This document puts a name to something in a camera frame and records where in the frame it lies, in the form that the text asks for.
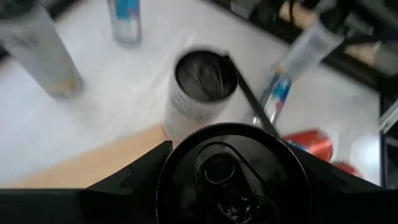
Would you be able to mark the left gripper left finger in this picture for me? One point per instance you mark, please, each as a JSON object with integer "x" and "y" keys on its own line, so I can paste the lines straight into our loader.
{"x": 93, "y": 205}

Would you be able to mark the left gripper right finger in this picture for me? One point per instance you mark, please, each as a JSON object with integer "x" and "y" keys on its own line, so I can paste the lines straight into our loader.
{"x": 351, "y": 205}

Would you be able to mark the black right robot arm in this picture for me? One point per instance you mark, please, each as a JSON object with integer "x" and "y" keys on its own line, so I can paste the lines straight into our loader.
{"x": 335, "y": 15}

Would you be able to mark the silver blue red energy can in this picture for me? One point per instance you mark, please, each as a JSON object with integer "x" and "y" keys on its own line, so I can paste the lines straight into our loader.
{"x": 280, "y": 93}

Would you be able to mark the light blue silver energy can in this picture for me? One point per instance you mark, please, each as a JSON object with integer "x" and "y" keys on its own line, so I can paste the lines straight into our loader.
{"x": 126, "y": 21}

